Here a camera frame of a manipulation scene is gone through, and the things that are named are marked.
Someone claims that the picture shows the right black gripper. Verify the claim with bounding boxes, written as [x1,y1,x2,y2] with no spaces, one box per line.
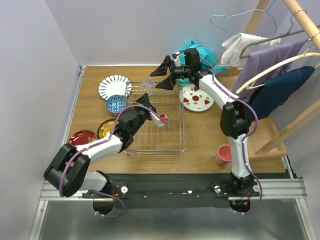
[149,56,190,91]

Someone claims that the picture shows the clear glass cup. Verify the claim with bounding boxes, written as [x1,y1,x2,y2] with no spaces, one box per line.
[138,77,155,96]

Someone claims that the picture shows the blue patterned bowl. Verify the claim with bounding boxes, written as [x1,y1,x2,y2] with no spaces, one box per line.
[105,94,127,115]

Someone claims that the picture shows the wire dish rack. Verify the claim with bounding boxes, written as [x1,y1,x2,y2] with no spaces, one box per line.
[125,84,186,155]

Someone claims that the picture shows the pink plastic cup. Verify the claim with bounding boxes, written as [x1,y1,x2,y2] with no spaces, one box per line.
[215,144,232,166]

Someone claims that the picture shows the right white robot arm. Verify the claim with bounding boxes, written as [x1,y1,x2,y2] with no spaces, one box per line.
[150,48,255,196]

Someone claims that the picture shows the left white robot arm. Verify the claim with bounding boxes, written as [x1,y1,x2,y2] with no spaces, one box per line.
[43,93,168,198]

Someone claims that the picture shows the white blue striped plate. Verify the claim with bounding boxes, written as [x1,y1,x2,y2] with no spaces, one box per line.
[98,74,132,100]

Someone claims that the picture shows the white watermelon plate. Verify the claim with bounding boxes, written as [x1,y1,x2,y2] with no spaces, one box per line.
[180,83,215,112]

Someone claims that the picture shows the teal cloth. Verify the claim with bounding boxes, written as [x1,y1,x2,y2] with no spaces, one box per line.
[179,40,230,75]

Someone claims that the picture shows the gold black plate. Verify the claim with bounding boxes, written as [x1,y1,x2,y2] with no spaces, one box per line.
[97,119,116,139]

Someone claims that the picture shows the white garment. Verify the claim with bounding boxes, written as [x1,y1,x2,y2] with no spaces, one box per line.
[220,33,281,68]

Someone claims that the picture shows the red floral bowl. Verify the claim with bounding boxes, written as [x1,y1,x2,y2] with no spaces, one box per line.
[67,129,99,146]

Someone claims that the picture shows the cream plastic hanger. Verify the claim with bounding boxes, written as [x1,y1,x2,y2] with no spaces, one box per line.
[236,52,320,94]

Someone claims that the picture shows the purple garment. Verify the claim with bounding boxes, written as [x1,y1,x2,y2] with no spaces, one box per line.
[231,40,306,98]

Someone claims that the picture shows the navy garment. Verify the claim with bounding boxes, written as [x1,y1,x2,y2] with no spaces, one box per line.
[249,66,315,120]

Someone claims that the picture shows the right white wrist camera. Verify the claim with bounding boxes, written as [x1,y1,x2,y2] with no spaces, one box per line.
[172,51,184,67]

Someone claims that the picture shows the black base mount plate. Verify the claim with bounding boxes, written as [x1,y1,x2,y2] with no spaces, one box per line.
[49,172,296,210]

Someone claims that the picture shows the wooden clothes rack frame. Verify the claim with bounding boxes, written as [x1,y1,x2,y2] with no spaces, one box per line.
[236,0,320,158]

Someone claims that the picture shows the blue wire hanger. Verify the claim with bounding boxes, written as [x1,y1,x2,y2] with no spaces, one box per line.
[209,0,280,36]

